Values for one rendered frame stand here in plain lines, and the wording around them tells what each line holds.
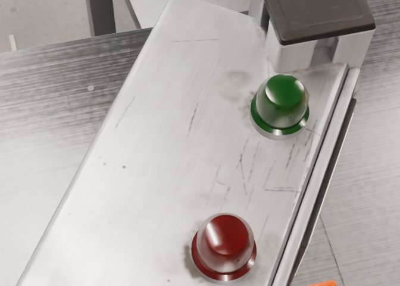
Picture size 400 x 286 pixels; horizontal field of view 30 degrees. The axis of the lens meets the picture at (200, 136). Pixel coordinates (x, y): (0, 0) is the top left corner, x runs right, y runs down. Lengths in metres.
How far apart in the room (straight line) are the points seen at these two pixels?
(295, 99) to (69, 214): 0.10
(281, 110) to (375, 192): 0.75
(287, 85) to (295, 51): 0.02
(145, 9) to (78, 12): 1.08
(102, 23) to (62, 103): 0.92
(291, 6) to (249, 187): 0.08
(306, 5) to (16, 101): 0.81
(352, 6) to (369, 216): 0.72
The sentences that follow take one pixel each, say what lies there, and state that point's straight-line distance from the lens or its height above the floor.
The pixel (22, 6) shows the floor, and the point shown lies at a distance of 2.31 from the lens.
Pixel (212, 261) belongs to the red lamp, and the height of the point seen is 1.49.
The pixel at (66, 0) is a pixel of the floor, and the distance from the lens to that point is 2.30.
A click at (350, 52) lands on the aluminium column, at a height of 1.48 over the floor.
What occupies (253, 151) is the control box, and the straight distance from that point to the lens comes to 0.32.
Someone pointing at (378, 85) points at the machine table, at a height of 0.83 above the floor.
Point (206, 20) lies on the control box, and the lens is 0.36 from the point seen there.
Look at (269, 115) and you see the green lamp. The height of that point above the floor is 1.49.
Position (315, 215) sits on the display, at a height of 1.46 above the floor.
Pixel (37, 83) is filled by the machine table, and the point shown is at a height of 0.83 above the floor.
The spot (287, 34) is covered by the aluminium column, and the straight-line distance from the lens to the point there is 0.33.
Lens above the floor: 1.76
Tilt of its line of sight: 61 degrees down
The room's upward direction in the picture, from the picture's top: 4 degrees clockwise
